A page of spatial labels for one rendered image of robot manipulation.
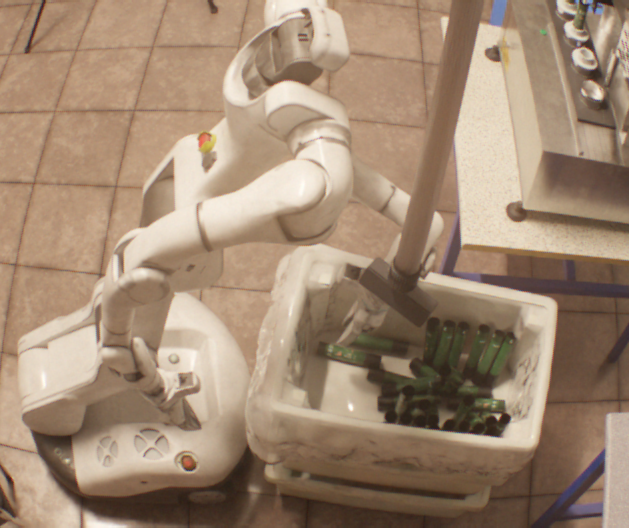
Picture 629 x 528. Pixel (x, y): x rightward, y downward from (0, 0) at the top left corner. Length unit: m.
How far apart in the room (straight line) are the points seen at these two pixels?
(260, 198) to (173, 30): 2.32
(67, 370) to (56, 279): 0.73
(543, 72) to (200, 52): 1.66
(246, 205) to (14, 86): 2.31
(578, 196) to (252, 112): 0.98
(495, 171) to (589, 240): 0.30
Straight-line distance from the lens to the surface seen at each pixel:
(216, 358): 2.61
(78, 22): 3.97
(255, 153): 1.77
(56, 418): 2.56
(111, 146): 3.46
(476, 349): 2.47
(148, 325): 2.22
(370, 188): 2.06
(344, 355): 2.50
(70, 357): 2.50
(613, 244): 2.50
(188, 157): 1.92
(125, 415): 2.61
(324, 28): 1.61
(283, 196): 1.55
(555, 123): 2.31
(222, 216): 1.59
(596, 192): 2.38
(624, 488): 2.21
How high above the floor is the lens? 2.67
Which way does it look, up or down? 57 degrees down
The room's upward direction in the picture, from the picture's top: 9 degrees clockwise
